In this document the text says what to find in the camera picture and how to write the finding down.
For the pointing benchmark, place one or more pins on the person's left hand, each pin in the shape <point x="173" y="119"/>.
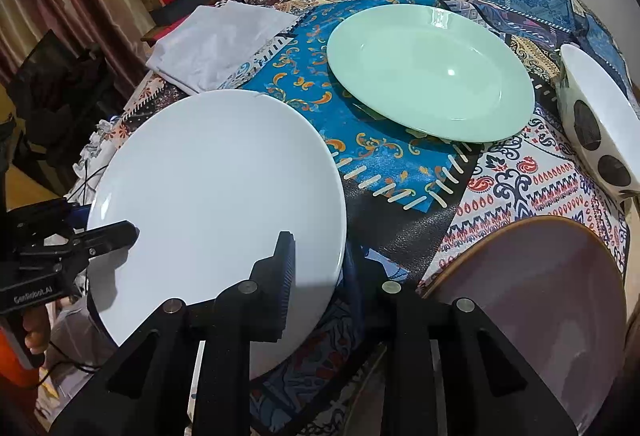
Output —
<point x="36" y="324"/>

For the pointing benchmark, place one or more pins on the white folded cloth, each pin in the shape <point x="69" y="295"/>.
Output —
<point x="211" y="44"/>

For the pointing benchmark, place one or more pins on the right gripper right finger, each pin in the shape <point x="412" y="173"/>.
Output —
<point x="372" y="307"/>

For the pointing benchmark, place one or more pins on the orange sleeve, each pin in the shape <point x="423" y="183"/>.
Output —
<point x="18" y="385"/>

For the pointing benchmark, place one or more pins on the dark navy box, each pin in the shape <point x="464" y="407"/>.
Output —
<point x="173" y="11"/>

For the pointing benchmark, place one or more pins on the purple plate brown rim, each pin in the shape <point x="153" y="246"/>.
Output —
<point x="553" y="288"/>

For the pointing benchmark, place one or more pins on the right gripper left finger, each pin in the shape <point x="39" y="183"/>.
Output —
<point x="274" y="277"/>

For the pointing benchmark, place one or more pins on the mint green plate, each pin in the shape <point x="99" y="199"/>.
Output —
<point x="432" y="71"/>

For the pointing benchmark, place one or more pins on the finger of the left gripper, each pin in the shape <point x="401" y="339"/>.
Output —
<point x="103" y="240"/>

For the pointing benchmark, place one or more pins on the white plate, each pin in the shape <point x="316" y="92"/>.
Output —
<point x="210" y="183"/>

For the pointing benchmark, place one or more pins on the white bowl black dots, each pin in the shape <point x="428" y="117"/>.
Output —
<point x="600" y="123"/>

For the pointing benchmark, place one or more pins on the patchwork patterned bedspread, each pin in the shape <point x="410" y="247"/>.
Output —
<point x="443" y="199"/>

